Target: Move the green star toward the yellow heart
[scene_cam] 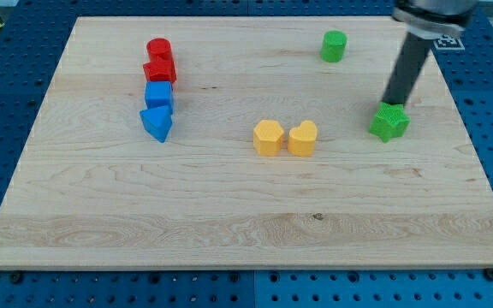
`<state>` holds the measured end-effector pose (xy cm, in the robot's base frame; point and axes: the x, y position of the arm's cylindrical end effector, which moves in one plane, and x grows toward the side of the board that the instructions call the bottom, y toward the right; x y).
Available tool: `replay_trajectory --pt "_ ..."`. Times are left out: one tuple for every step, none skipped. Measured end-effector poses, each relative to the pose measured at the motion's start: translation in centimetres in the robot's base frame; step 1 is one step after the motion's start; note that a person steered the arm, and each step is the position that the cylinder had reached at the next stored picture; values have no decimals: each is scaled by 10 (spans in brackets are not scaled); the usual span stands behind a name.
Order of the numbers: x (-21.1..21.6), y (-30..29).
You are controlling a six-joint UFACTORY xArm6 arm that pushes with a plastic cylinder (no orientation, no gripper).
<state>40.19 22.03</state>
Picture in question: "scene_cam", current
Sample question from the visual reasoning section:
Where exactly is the yellow hexagon block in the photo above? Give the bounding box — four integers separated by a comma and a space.
253, 120, 284, 157

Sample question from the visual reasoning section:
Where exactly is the green star block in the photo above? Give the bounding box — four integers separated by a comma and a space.
369, 102, 411, 143

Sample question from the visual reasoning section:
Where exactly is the yellow heart block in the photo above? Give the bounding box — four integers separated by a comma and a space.
288, 120, 318, 157

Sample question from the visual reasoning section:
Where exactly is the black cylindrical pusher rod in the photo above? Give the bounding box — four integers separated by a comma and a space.
382, 32, 432, 105

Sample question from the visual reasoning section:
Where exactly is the white fiducial marker tag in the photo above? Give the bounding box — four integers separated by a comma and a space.
434, 35, 465, 50

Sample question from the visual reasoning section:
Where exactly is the red cylinder block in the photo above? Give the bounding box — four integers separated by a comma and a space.
146, 38, 173, 62

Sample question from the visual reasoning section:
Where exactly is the green cylinder block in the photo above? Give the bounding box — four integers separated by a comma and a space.
319, 30, 347, 62

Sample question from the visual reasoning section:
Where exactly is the red star block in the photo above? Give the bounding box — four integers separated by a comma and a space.
143, 57, 177, 84

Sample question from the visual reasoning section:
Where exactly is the blue cube block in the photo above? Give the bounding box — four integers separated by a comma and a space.
145, 81, 174, 114

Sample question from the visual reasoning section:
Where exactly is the wooden board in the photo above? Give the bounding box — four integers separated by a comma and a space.
0, 17, 493, 271

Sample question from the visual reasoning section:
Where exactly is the blue triangle block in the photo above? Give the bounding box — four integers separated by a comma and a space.
140, 106, 173, 143

